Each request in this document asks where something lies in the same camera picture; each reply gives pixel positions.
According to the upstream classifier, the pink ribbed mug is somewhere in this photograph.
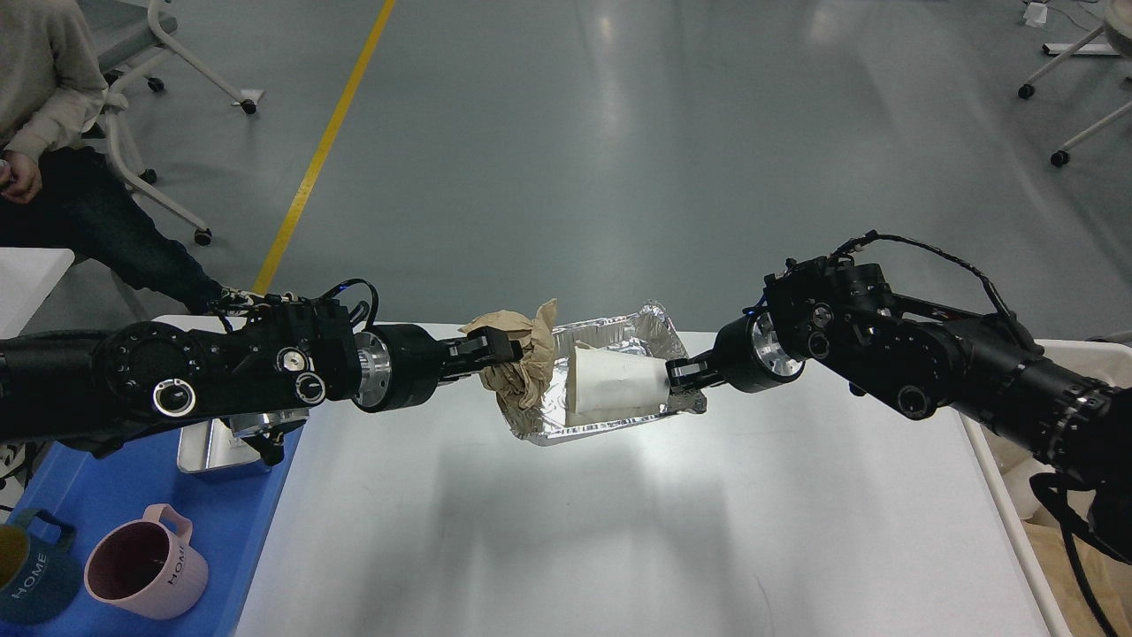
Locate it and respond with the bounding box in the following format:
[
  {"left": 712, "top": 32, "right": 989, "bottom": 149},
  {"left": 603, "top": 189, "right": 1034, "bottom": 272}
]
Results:
[{"left": 84, "top": 503, "right": 211, "bottom": 620}]

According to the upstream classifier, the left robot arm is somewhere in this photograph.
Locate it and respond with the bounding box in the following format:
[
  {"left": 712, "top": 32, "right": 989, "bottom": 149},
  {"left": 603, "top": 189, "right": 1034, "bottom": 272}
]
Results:
[{"left": 1, "top": 278, "right": 524, "bottom": 466}]

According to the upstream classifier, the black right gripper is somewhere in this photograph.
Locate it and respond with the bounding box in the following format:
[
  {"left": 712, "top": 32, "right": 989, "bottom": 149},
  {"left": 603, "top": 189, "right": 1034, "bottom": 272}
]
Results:
[{"left": 664, "top": 311, "right": 805, "bottom": 394}]

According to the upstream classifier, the brown paper in bin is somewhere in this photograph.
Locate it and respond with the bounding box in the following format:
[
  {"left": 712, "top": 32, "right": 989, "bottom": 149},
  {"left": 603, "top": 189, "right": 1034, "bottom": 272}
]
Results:
[{"left": 1022, "top": 520, "right": 1131, "bottom": 636}]

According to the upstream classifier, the person in dark jeans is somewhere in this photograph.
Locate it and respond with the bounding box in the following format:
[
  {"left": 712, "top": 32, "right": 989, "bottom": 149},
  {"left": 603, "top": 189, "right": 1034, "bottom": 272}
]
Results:
[{"left": 1, "top": 1, "right": 261, "bottom": 316}]

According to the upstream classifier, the brown paper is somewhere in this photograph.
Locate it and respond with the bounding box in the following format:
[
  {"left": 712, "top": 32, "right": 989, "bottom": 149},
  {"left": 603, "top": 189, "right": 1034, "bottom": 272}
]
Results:
[
  {"left": 458, "top": 298, "right": 558, "bottom": 408},
  {"left": 1022, "top": 520, "right": 1131, "bottom": 636}
]

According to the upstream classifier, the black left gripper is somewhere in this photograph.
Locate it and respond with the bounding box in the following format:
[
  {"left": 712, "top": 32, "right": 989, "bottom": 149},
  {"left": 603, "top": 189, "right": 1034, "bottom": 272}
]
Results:
[{"left": 352, "top": 324, "right": 524, "bottom": 414}]

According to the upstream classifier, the white cup in bin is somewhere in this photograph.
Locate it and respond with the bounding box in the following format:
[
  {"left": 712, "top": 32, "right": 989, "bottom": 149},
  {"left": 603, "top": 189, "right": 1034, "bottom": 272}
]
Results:
[{"left": 1002, "top": 458, "right": 1052, "bottom": 520}]

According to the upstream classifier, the beige plastic bin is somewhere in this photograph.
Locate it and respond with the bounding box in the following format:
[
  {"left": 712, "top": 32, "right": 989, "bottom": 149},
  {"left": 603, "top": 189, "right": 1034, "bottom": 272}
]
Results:
[{"left": 959, "top": 339, "right": 1131, "bottom": 636}]

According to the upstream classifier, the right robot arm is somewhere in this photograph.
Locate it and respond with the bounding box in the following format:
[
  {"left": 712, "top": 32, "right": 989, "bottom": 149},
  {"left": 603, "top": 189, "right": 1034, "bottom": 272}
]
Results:
[{"left": 667, "top": 231, "right": 1131, "bottom": 636}]

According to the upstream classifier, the white paper cup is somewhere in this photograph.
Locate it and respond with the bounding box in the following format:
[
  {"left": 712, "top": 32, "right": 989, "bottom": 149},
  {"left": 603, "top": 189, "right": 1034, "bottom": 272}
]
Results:
[{"left": 566, "top": 342, "right": 670, "bottom": 427}]

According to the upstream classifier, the white chair base right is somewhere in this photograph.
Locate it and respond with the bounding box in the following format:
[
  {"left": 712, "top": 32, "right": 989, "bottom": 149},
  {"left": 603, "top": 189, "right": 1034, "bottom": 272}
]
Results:
[{"left": 1017, "top": 0, "right": 1132, "bottom": 170}]

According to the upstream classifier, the grey office chair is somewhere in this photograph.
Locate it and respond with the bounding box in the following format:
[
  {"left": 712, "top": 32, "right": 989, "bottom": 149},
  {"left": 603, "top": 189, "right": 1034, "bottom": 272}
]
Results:
[{"left": 79, "top": 1, "right": 264, "bottom": 246}]

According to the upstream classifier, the dark blue mug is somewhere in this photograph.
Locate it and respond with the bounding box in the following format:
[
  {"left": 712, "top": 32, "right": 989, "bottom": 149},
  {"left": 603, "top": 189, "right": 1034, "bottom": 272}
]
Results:
[{"left": 1, "top": 509, "right": 82, "bottom": 625}]

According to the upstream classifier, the white side table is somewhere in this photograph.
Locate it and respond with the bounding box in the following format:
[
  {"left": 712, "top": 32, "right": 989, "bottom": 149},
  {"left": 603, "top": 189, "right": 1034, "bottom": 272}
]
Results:
[{"left": 1, "top": 247, "right": 74, "bottom": 339}]

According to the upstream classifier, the blue plastic tray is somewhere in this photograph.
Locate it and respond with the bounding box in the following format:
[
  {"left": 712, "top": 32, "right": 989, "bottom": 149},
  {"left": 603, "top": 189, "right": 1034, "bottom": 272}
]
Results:
[{"left": 3, "top": 432, "right": 291, "bottom": 636}]

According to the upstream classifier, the aluminium foil tray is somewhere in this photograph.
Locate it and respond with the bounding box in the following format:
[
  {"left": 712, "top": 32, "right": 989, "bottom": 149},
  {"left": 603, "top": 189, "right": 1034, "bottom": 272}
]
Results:
[{"left": 501, "top": 301, "right": 708, "bottom": 445}]

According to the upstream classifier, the stainless steel rectangular box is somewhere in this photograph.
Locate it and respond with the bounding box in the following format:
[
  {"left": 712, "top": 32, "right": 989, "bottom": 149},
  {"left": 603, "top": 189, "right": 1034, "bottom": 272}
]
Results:
[{"left": 175, "top": 419, "right": 272, "bottom": 483}]

